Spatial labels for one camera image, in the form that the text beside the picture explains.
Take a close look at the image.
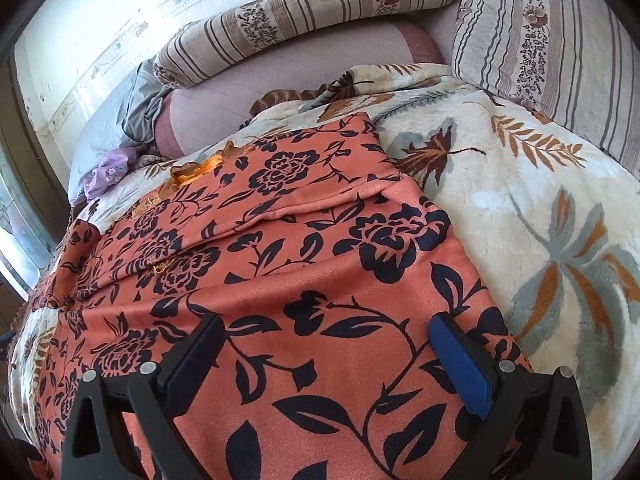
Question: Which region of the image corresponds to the long striped bolster pillow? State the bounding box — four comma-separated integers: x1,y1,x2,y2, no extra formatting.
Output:
153,0,454,89

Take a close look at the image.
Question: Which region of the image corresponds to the stained glass window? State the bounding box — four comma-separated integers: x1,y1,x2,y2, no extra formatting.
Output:
0,150,54,299

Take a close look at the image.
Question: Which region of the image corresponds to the striped floral pillow right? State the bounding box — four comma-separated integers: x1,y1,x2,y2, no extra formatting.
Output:
451,0,639,174

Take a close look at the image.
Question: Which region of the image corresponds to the purple floral cloth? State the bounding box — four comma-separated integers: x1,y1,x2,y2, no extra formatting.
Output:
82,148,138,200

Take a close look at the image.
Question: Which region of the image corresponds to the pink mauve quilted mattress cover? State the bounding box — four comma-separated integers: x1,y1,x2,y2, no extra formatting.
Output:
154,1,454,158

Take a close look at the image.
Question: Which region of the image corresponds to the orange black floral garment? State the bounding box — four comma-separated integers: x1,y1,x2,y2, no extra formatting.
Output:
34,113,526,479

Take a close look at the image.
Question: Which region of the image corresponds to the cream leaf pattern blanket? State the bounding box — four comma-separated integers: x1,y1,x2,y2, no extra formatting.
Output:
9,64,639,479

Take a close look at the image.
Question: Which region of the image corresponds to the brown wooden window frame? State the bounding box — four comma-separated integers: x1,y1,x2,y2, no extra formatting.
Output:
1,56,70,332

